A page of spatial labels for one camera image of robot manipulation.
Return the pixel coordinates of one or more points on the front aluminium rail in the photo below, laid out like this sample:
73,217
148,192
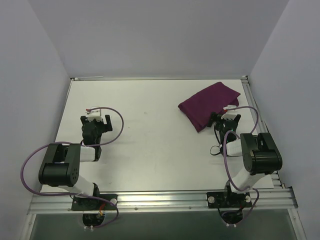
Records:
165,201

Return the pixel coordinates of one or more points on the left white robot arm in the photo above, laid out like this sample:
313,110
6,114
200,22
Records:
61,163

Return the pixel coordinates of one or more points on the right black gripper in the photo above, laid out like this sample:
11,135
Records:
225,121

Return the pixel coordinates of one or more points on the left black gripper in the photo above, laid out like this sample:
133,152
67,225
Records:
95,122

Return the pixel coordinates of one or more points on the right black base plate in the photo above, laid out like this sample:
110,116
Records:
224,200

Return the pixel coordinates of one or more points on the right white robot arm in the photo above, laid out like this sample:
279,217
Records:
259,153

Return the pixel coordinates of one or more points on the purple surgical cloth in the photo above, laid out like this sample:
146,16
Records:
214,98

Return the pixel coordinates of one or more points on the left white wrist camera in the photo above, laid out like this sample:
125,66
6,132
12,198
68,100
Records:
93,114

